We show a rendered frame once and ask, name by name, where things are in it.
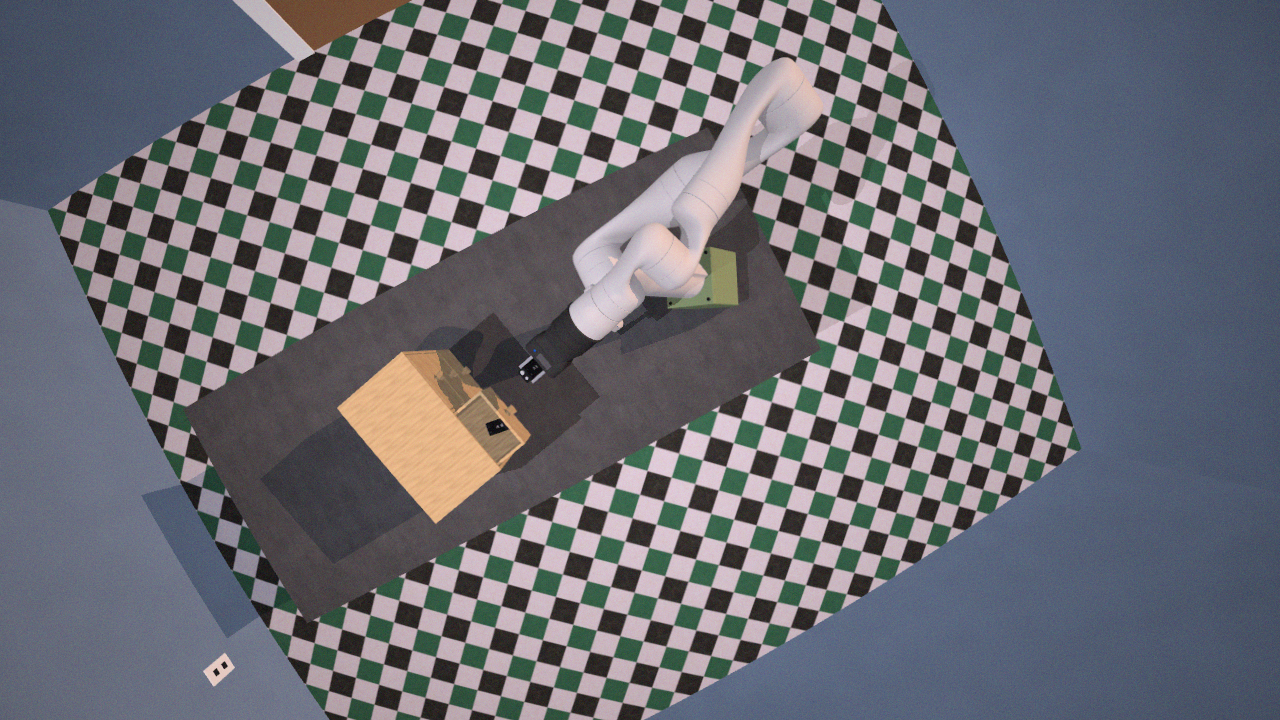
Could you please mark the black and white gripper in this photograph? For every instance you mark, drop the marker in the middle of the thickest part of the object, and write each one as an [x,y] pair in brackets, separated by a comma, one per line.
[575,331]

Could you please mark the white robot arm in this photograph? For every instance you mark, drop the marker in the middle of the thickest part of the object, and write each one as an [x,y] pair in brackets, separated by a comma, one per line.
[787,105]

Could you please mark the light wooden chest of drawers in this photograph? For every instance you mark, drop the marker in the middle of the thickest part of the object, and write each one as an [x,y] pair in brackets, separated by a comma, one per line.
[418,437]

